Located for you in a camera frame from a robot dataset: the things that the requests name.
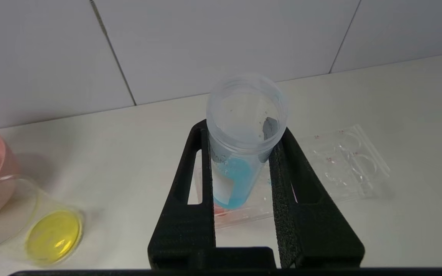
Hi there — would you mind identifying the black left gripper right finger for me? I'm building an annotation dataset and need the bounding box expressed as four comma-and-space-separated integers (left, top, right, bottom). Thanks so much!
269, 128, 365, 269

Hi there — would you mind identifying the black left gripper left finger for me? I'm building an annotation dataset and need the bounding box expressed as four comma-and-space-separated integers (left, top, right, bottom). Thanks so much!
148, 119, 217, 269

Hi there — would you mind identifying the test tube with blue pigment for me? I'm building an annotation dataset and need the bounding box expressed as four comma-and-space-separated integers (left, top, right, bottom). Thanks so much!
206, 73, 289, 210

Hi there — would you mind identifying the clear acrylic test tube rack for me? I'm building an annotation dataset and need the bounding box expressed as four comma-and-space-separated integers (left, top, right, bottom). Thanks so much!
194, 124, 391, 230

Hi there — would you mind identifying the clear glass beaker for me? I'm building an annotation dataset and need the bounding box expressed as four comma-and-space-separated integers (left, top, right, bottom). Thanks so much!
0, 174, 85, 268

